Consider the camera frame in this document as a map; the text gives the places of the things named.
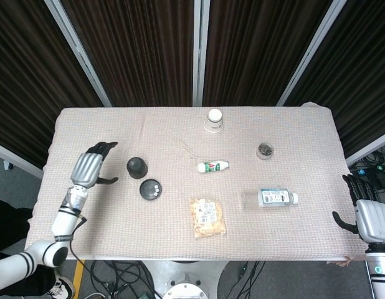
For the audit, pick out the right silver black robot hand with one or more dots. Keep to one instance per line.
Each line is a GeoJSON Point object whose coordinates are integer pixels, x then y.
{"type": "Point", "coordinates": [373, 221]}

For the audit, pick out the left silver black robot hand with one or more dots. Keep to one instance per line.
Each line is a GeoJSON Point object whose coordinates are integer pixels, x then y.
{"type": "Point", "coordinates": [86, 169]}

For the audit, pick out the black round jar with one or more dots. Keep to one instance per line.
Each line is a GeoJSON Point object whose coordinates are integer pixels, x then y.
{"type": "Point", "coordinates": [136, 166]}

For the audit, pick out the black jar lid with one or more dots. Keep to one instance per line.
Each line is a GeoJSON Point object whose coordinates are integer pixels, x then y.
{"type": "Point", "coordinates": [147, 191]}

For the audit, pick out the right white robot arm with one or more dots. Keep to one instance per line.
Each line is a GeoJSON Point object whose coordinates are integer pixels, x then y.
{"type": "Point", "coordinates": [381, 274]}

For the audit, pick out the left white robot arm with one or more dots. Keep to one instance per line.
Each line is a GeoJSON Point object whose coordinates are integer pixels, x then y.
{"type": "Point", "coordinates": [64, 218]}

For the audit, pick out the white paper cup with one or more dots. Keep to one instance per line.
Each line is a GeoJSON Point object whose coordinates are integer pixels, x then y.
{"type": "Point", "coordinates": [214, 123]}

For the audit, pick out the person in black clothes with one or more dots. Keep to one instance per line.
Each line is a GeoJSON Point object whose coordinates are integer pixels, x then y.
{"type": "Point", "coordinates": [8, 224]}

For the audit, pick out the beige waffle tablecloth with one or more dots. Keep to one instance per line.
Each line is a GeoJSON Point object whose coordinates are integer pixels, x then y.
{"type": "Point", "coordinates": [273, 236]}

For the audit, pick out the clear plastic bottle white label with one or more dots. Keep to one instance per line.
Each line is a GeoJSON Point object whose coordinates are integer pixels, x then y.
{"type": "Point", "coordinates": [270, 197]}

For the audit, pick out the black white sneaker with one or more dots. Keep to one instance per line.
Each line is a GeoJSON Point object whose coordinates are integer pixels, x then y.
{"type": "Point", "coordinates": [63, 286]}

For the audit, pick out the white milk bottle green label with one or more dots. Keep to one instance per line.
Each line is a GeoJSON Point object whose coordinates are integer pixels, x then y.
{"type": "Point", "coordinates": [212, 166]}

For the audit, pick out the round clear box metal bits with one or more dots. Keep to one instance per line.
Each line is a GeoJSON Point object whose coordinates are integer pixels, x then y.
{"type": "Point", "coordinates": [265, 151]}

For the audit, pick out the clear bag of yellow snacks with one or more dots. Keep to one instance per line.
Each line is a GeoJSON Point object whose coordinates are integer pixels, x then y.
{"type": "Point", "coordinates": [208, 218]}

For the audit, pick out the aluminium partition post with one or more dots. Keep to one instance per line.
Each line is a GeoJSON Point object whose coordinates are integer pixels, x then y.
{"type": "Point", "coordinates": [80, 56]}
{"type": "Point", "coordinates": [370, 146]}
{"type": "Point", "coordinates": [15, 159]}
{"type": "Point", "coordinates": [201, 53]}
{"type": "Point", "coordinates": [309, 59]}

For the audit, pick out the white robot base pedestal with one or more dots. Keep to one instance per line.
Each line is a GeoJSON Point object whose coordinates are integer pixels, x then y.
{"type": "Point", "coordinates": [183, 268]}

